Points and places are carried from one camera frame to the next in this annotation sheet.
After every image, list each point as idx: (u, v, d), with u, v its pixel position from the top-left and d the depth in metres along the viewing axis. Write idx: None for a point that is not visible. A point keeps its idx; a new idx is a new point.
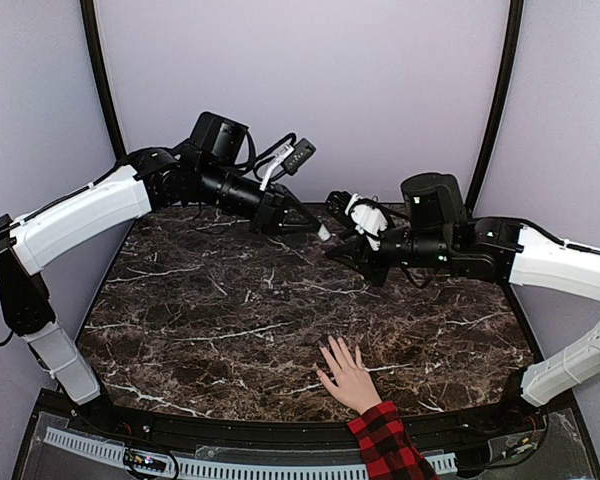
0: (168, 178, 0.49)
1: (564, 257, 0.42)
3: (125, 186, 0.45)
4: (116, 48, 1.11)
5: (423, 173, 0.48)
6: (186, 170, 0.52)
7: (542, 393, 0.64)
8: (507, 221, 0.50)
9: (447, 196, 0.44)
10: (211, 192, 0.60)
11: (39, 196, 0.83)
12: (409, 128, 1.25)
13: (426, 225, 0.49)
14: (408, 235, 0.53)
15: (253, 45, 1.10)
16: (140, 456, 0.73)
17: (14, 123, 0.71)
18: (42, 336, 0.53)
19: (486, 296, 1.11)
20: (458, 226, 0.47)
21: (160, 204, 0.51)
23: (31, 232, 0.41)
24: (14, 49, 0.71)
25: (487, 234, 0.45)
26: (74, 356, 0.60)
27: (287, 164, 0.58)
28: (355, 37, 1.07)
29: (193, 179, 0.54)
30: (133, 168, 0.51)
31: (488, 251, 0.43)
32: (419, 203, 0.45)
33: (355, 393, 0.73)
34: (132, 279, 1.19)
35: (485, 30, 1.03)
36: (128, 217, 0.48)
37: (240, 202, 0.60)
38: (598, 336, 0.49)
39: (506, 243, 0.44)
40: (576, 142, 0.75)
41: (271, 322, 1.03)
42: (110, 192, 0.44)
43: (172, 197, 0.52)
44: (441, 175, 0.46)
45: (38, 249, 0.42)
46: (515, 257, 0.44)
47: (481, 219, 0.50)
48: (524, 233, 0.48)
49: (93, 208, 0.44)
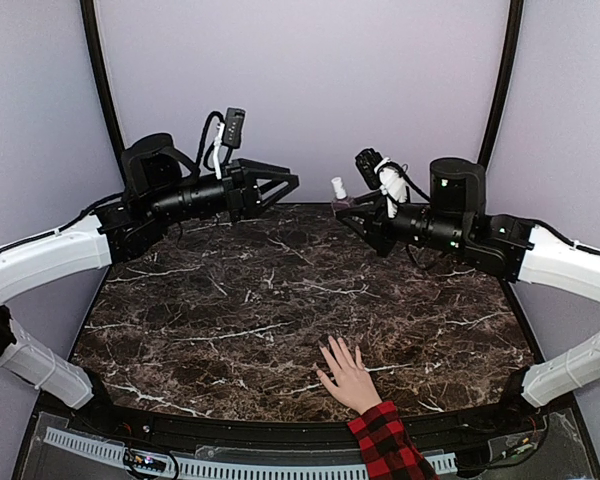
0: (129, 235, 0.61)
1: (572, 257, 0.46)
3: (90, 236, 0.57)
4: (116, 48, 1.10)
5: (453, 158, 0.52)
6: (144, 224, 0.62)
7: (541, 393, 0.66)
8: (520, 221, 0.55)
9: (475, 184, 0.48)
10: (175, 210, 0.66)
11: (38, 198, 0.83)
12: (410, 129, 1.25)
13: (449, 207, 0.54)
14: (425, 214, 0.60)
15: (253, 44, 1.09)
16: (140, 456, 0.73)
17: (14, 124, 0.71)
18: (9, 358, 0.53)
19: (486, 296, 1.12)
20: (478, 217, 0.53)
21: (121, 256, 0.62)
23: (0, 267, 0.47)
24: (12, 48, 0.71)
25: (500, 230, 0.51)
26: (52, 367, 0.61)
27: (228, 139, 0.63)
28: (355, 37, 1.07)
29: (152, 228, 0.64)
30: (99, 218, 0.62)
31: (500, 246, 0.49)
32: (446, 185, 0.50)
33: (355, 394, 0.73)
34: (132, 279, 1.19)
35: (488, 29, 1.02)
36: (83, 265, 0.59)
37: (208, 200, 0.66)
38: None
39: (516, 240, 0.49)
40: (577, 143, 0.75)
41: (271, 322, 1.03)
42: (76, 240, 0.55)
43: (131, 250, 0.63)
44: (472, 164, 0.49)
45: (0, 284, 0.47)
46: (524, 254, 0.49)
47: (497, 215, 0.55)
48: (536, 231, 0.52)
49: (56, 252, 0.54)
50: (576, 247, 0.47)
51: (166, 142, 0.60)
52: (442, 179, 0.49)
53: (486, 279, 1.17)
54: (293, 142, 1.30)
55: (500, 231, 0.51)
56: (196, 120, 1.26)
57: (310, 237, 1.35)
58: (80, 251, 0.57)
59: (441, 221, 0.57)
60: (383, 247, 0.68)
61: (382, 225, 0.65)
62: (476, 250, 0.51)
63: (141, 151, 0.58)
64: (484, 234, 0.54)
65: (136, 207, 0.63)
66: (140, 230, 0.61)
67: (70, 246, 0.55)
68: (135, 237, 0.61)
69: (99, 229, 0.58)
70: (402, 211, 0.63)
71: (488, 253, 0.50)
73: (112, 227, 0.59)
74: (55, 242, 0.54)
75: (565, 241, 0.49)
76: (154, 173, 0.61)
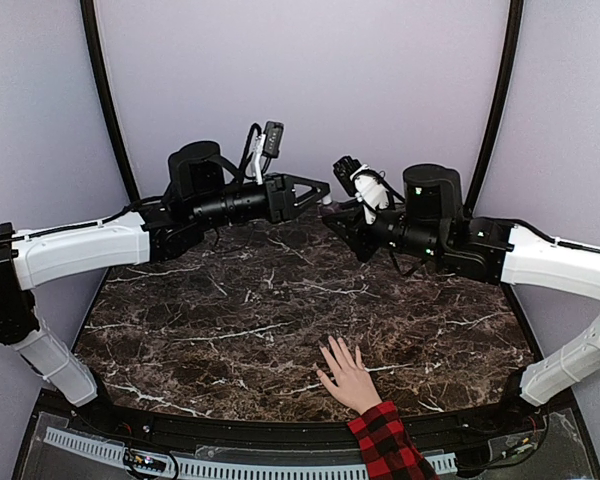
0: (170, 235, 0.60)
1: (553, 255, 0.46)
3: (133, 231, 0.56)
4: (116, 48, 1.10)
5: (429, 166, 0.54)
6: (185, 226, 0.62)
7: (540, 393, 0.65)
8: (498, 222, 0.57)
9: (449, 190, 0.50)
10: (216, 214, 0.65)
11: (38, 199, 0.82)
12: (410, 129, 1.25)
13: (425, 215, 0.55)
14: (403, 220, 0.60)
15: (253, 45, 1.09)
16: (140, 456, 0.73)
17: (14, 123, 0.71)
18: (28, 344, 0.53)
19: (486, 296, 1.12)
20: (455, 223, 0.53)
21: (158, 256, 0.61)
23: (37, 250, 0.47)
24: (13, 48, 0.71)
25: (479, 234, 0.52)
26: (66, 359, 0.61)
27: (268, 148, 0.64)
28: (356, 38, 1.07)
29: (189, 230, 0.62)
30: (140, 215, 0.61)
31: (479, 251, 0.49)
32: (421, 193, 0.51)
33: (355, 394, 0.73)
34: (132, 279, 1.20)
35: (489, 29, 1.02)
36: (124, 259, 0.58)
37: (250, 206, 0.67)
38: (594, 334, 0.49)
39: (496, 244, 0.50)
40: (577, 143, 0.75)
41: (271, 322, 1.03)
42: (118, 234, 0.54)
43: (170, 250, 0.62)
44: (445, 171, 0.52)
45: (35, 267, 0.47)
46: (505, 256, 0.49)
47: (476, 220, 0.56)
48: (515, 232, 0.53)
49: (95, 243, 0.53)
50: (557, 243, 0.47)
51: (214, 149, 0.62)
52: (415, 187, 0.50)
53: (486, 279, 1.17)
54: (292, 143, 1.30)
55: (479, 236, 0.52)
56: (196, 121, 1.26)
57: (309, 237, 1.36)
58: (122, 245, 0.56)
59: (417, 228, 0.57)
60: (363, 253, 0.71)
61: (359, 230, 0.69)
62: (456, 256, 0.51)
63: (190, 156, 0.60)
64: (463, 238, 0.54)
65: (178, 209, 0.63)
66: (181, 232, 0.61)
67: (111, 238, 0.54)
68: (175, 237, 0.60)
69: (142, 227, 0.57)
70: (381, 217, 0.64)
71: (469, 259, 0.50)
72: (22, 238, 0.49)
73: (156, 226, 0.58)
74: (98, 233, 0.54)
75: (546, 238, 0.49)
76: (200, 177, 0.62)
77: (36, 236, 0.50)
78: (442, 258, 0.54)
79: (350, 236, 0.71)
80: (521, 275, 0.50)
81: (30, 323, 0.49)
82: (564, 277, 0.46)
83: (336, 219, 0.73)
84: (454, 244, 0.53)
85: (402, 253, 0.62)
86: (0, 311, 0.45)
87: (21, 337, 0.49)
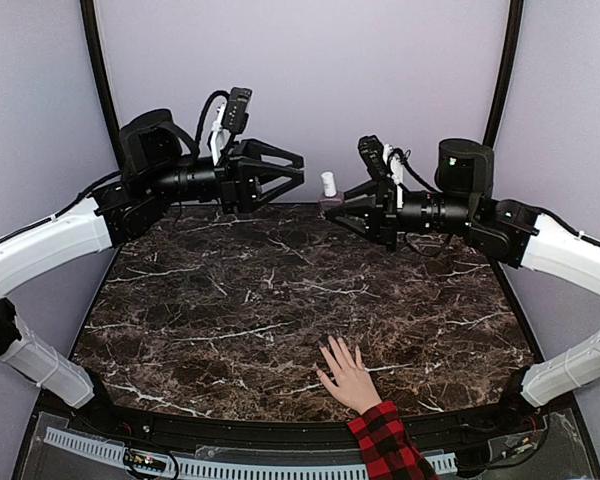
0: (128, 215, 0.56)
1: (576, 248, 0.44)
3: (87, 219, 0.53)
4: (117, 48, 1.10)
5: (465, 138, 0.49)
6: (145, 204, 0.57)
7: (539, 393, 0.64)
8: (526, 207, 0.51)
9: (483, 166, 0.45)
10: (171, 189, 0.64)
11: (39, 197, 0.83)
12: (410, 128, 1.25)
13: (454, 188, 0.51)
14: (433, 198, 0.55)
15: (254, 45, 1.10)
16: (140, 457, 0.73)
17: (13, 123, 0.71)
18: (12, 355, 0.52)
19: (486, 296, 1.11)
20: (484, 199, 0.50)
21: (121, 238, 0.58)
23: None
24: (13, 47, 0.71)
25: (505, 214, 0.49)
26: (54, 366, 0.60)
27: (229, 124, 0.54)
28: (356, 38, 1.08)
29: (150, 205, 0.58)
30: (96, 199, 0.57)
31: (506, 229, 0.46)
32: (454, 165, 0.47)
33: (355, 393, 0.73)
34: (132, 279, 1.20)
35: (486, 29, 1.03)
36: (90, 248, 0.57)
37: (202, 184, 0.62)
38: None
39: (522, 225, 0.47)
40: (577, 142, 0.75)
41: (271, 322, 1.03)
42: (74, 224, 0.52)
43: (132, 232, 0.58)
44: (482, 144, 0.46)
45: None
46: (528, 239, 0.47)
47: (504, 200, 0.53)
48: (541, 219, 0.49)
49: (50, 239, 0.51)
50: (581, 237, 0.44)
51: (165, 116, 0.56)
52: (450, 157, 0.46)
53: (486, 279, 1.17)
54: (293, 142, 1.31)
55: (506, 215, 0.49)
56: (197, 120, 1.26)
57: (309, 237, 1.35)
58: (80, 234, 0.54)
59: (450, 203, 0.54)
60: (393, 242, 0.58)
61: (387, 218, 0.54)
62: (481, 231, 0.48)
63: (138, 126, 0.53)
64: (488, 217, 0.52)
65: (135, 184, 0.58)
66: (142, 209, 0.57)
67: (67, 230, 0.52)
68: (133, 216, 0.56)
69: (96, 211, 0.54)
70: (407, 199, 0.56)
71: (493, 236, 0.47)
72: None
73: (110, 208, 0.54)
74: (52, 228, 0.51)
75: (571, 229, 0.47)
76: (152, 147, 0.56)
77: None
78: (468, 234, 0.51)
79: (371, 228, 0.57)
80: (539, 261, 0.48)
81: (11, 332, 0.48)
82: (578, 270, 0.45)
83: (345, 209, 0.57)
84: (480, 220, 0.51)
85: (431, 231, 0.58)
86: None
87: (3, 348, 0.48)
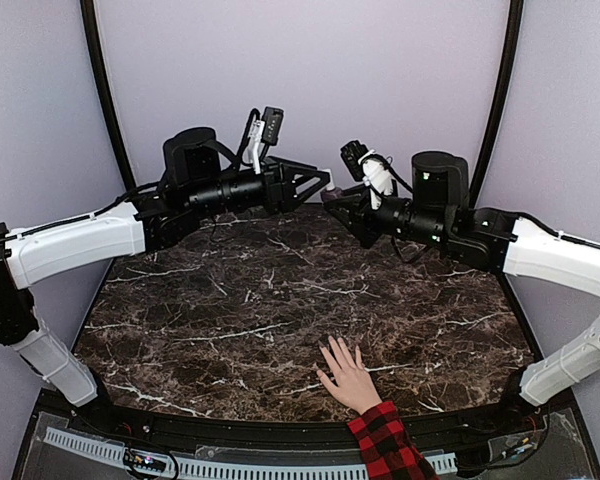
0: (165, 222, 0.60)
1: (555, 248, 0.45)
3: (126, 222, 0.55)
4: (117, 48, 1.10)
5: (439, 152, 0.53)
6: (183, 214, 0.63)
7: (539, 394, 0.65)
8: (503, 213, 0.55)
9: (455, 179, 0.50)
10: (214, 202, 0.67)
11: (39, 198, 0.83)
12: (410, 128, 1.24)
13: (431, 200, 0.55)
14: (408, 206, 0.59)
15: (253, 45, 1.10)
16: (140, 456, 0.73)
17: (14, 124, 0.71)
18: (27, 344, 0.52)
19: (486, 296, 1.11)
20: (460, 211, 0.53)
21: (153, 244, 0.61)
23: (30, 248, 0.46)
24: (13, 47, 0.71)
25: (483, 223, 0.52)
26: (66, 360, 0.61)
27: (267, 136, 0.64)
28: (355, 38, 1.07)
29: (186, 215, 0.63)
30: (133, 205, 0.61)
31: (483, 239, 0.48)
32: (428, 178, 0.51)
33: (355, 393, 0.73)
34: (132, 279, 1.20)
35: (487, 29, 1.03)
36: (121, 250, 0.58)
37: (247, 194, 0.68)
38: (594, 333, 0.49)
39: (499, 233, 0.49)
40: (577, 142, 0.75)
41: (271, 322, 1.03)
42: (112, 225, 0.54)
43: (166, 239, 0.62)
44: (456, 158, 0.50)
45: (30, 265, 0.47)
46: (508, 246, 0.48)
47: (482, 209, 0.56)
48: (519, 224, 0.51)
49: (85, 236, 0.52)
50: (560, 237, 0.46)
51: (208, 136, 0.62)
52: (422, 173, 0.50)
53: (486, 279, 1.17)
54: (293, 142, 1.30)
55: (483, 225, 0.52)
56: (196, 121, 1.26)
57: (309, 237, 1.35)
58: (115, 236, 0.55)
59: (423, 215, 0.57)
60: (368, 240, 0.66)
61: (365, 217, 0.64)
62: (458, 243, 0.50)
63: (184, 142, 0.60)
64: (467, 226, 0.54)
65: (174, 198, 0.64)
66: (176, 218, 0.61)
67: (104, 230, 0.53)
68: (170, 225, 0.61)
69: (135, 216, 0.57)
70: (385, 203, 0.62)
71: (472, 246, 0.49)
72: (15, 236, 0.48)
73: (148, 216, 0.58)
74: (90, 225, 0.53)
75: (549, 231, 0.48)
76: (196, 164, 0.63)
77: (29, 234, 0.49)
78: (446, 245, 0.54)
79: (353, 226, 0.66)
80: (521, 266, 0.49)
81: (31, 321, 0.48)
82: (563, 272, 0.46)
83: (339, 204, 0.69)
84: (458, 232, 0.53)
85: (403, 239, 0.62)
86: None
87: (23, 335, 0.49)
